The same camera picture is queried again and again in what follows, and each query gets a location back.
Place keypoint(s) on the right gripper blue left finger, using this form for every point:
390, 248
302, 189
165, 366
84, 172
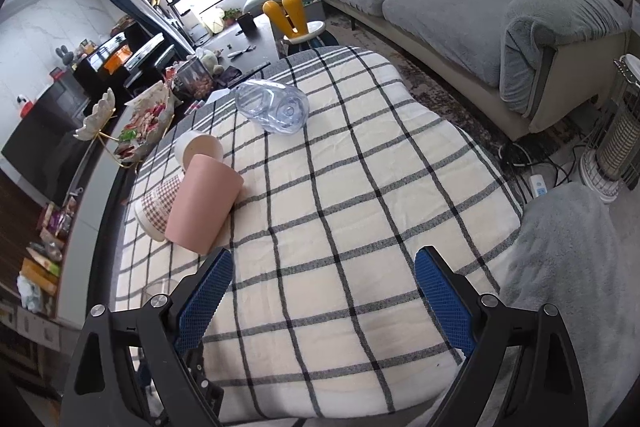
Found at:
101, 386

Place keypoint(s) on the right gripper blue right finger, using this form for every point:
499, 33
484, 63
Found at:
546, 386

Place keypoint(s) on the clear smoky glass cup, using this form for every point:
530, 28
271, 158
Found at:
164, 286

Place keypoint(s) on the houndstooth paper cup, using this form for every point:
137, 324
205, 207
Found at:
153, 210

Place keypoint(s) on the pink plastic cup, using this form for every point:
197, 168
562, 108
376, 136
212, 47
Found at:
203, 202

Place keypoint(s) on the white plastic cup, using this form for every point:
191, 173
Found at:
193, 143

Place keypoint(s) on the clear bluish plastic cup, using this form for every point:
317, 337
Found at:
276, 107

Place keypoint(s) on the orange snack bag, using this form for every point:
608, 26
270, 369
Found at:
40, 276

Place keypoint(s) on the grey fleece blanket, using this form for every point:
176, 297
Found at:
567, 254

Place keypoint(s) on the white tissue bag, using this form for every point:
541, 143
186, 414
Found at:
30, 294

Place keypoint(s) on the white long tv cabinet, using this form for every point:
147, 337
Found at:
83, 250

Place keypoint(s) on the white power strip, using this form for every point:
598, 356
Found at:
538, 185

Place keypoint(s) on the beige floor rug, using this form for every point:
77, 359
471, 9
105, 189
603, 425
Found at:
557, 144

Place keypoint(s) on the white electric heater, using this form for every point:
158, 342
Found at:
611, 157

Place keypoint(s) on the black flat screen television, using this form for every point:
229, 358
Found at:
42, 148

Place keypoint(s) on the two tier snack bowl stand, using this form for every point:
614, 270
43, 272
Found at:
152, 113

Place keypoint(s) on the cream plaid blanket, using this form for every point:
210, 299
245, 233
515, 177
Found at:
324, 318

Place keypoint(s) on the clear snack jar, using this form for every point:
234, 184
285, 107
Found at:
192, 81

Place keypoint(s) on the black upright piano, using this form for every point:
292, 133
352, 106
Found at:
114, 63

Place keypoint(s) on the black top coffee table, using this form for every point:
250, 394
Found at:
246, 50

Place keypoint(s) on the white air purifier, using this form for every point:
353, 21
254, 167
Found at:
189, 19

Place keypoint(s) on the grey sectional sofa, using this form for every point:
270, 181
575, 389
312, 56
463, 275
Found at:
525, 64

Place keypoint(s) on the black mug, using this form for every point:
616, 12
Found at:
246, 23

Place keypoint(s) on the yellow rabbit ear stool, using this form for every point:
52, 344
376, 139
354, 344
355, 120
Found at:
298, 33

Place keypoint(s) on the navy blue curtain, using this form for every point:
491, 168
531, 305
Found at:
143, 13

